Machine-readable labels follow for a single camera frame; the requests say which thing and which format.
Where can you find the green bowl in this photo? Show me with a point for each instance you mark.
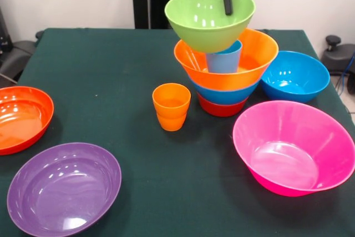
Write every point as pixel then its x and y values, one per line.
pixel 208 37

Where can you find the small red bowl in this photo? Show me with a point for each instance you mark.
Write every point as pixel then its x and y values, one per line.
pixel 222 110

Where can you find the blue round bowl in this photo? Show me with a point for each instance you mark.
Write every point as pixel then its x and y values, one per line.
pixel 296 81

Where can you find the blue cup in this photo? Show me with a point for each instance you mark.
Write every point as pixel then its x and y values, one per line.
pixel 223 63

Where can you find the blue cone-shaped bowl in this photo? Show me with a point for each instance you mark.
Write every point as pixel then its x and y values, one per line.
pixel 227 96

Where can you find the black equipment box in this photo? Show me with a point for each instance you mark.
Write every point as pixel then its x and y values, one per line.
pixel 4 31

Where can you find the pink bowl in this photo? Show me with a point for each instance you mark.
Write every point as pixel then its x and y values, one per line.
pixel 285 159

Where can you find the purple bowl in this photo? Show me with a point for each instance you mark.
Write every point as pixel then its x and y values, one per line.
pixel 61 192

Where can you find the orange cup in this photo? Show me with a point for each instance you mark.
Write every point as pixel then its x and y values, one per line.
pixel 171 102
pixel 171 124

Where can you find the large orange bowl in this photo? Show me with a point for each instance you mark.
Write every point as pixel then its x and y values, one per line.
pixel 222 80

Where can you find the large red-orange bowl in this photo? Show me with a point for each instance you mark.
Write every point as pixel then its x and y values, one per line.
pixel 19 120

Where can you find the dark green table cloth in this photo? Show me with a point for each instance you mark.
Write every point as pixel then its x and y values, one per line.
pixel 83 67

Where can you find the black pedestal foot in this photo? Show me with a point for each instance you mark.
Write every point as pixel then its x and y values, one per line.
pixel 338 56
pixel 16 56

